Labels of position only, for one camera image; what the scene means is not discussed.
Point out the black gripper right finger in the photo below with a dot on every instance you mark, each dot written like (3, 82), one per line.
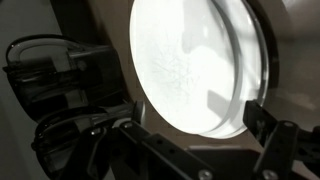
(283, 150)

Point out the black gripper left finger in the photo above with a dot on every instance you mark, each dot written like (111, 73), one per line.
(150, 153)

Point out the white round dinner plate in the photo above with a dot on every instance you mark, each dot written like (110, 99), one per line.
(166, 60)
(265, 66)
(248, 66)

